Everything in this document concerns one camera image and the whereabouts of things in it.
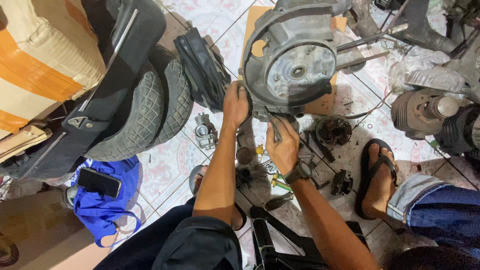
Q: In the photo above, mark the silver carburetor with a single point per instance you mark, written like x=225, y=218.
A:
x=205, y=133

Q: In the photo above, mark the small black engine part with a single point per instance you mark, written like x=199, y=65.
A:
x=342, y=183

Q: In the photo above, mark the dark green wristwatch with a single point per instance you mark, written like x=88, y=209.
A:
x=299, y=172

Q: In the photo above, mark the small yellow part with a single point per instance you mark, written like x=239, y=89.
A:
x=260, y=149

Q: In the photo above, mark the grey sandal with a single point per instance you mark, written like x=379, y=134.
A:
x=194, y=178

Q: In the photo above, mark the black flip-flop sandal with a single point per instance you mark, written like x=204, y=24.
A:
x=365, y=176

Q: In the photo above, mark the metal hand tool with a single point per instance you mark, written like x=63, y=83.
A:
x=276, y=132

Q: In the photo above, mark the black scooter body panel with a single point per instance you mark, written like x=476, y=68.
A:
x=108, y=75

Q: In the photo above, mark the person's right hand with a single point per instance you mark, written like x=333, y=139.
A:
x=284, y=150

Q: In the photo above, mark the clear plastic bag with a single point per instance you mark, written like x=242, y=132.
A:
x=423, y=69

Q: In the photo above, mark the brown cardboard box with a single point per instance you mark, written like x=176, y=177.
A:
x=41, y=228

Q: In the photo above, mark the green yellow screwdriver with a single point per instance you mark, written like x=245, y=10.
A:
x=280, y=183

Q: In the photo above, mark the blue cloth bag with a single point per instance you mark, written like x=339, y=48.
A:
x=101, y=210

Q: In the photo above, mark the black metal stand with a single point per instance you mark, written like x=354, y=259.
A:
x=285, y=243

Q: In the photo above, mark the grey metal engine case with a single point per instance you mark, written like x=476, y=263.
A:
x=296, y=56

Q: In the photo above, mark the person's left hand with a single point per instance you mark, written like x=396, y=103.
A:
x=235, y=107

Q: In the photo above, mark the brown cardboard sheet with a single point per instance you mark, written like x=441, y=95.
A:
x=322, y=103

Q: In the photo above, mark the black smartphone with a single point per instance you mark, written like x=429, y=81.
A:
x=99, y=182

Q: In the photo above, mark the rusty round metal cup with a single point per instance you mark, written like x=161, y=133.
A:
x=244, y=156

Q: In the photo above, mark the black rubber tyre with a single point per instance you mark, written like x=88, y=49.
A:
x=176, y=101
x=129, y=116

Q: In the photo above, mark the long metal rod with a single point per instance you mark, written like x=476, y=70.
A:
x=362, y=60
x=369, y=36

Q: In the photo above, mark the round stator coil plate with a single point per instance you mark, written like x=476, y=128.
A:
x=333, y=130

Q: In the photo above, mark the person's left fingers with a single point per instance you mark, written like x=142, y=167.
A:
x=235, y=88

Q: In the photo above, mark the black plastic engine cover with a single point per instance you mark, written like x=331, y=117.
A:
x=202, y=67

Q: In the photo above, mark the black gear part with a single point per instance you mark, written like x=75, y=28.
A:
x=244, y=177

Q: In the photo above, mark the person's black trousers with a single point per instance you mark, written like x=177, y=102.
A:
x=180, y=240

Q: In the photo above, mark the black flat wrench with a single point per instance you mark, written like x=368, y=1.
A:
x=320, y=146

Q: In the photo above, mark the finned engine cylinder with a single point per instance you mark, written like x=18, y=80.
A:
x=422, y=112

